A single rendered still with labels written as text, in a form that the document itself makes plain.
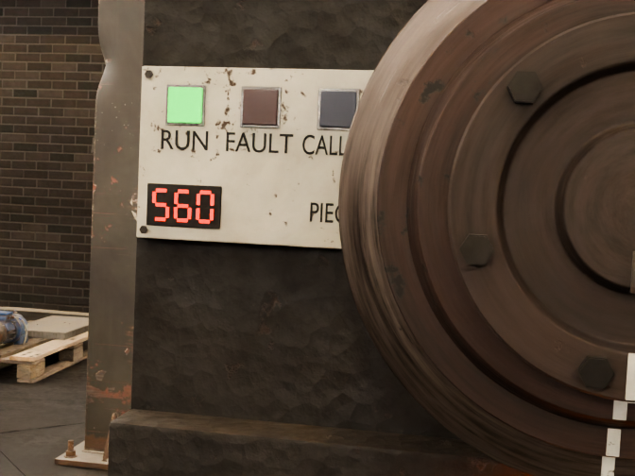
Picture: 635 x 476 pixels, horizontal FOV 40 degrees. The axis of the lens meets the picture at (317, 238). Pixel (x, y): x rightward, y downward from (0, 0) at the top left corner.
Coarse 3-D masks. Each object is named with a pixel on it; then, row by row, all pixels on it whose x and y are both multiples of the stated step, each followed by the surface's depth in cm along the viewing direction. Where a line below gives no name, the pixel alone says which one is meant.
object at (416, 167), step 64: (512, 0) 70; (576, 0) 67; (448, 64) 71; (512, 64) 68; (448, 128) 69; (384, 192) 72; (384, 256) 72; (448, 256) 70; (448, 320) 70; (512, 384) 69; (576, 448) 70
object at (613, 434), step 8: (632, 360) 63; (632, 368) 63; (632, 376) 63; (632, 384) 63; (632, 392) 63; (616, 400) 68; (616, 408) 68; (624, 408) 68; (616, 416) 68; (624, 416) 68; (608, 432) 70; (616, 432) 70; (608, 440) 70; (616, 440) 70; (608, 448) 70; (616, 448) 70; (616, 456) 70; (608, 464) 72; (608, 472) 72
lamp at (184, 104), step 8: (168, 88) 90; (176, 88) 90; (184, 88) 90; (192, 88) 90; (200, 88) 90; (168, 96) 90; (176, 96) 90; (184, 96) 90; (192, 96) 90; (200, 96) 90; (168, 104) 90; (176, 104) 90; (184, 104) 90; (192, 104) 90; (200, 104) 90; (168, 112) 90; (176, 112) 90; (184, 112) 90; (192, 112) 90; (200, 112) 90; (168, 120) 90; (176, 120) 90; (184, 120) 90; (192, 120) 90; (200, 120) 90
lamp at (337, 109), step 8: (320, 96) 88; (328, 96) 87; (336, 96) 87; (344, 96) 87; (352, 96) 87; (320, 104) 88; (328, 104) 87; (336, 104) 87; (344, 104) 87; (352, 104) 87; (320, 112) 88; (328, 112) 87; (336, 112) 87; (344, 112) 87; (352, 112) 87; (320, 120) 88; (328, 120) 87; (336, 120) 87; (344, 120) 87
